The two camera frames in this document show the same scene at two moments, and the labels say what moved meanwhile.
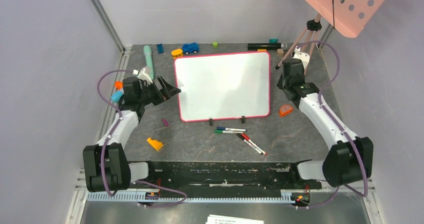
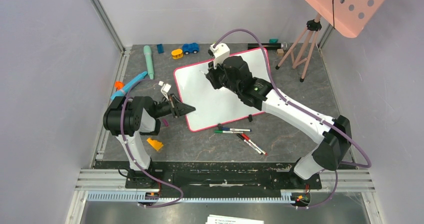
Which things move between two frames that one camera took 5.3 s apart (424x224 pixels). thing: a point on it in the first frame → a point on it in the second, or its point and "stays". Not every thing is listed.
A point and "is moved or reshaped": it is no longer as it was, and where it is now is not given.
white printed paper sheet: (221, 219) stays
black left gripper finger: (167, 90) → (177, 102)
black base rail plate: (224, 177) stays
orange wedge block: (156, 144) stays
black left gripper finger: (159, 96) → (182, 109)
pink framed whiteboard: (223, 87) is moved or reshaped
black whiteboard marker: (250, 144) stays
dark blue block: (160, 49) stays
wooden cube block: (280, 52) stays
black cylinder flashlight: (283, 45) stays
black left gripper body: (145, 95) → (165, 108)
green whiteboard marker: (219, 131) stays
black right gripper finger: (280, 84) → (215, 78)
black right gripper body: (292, 69) → (212, 78)
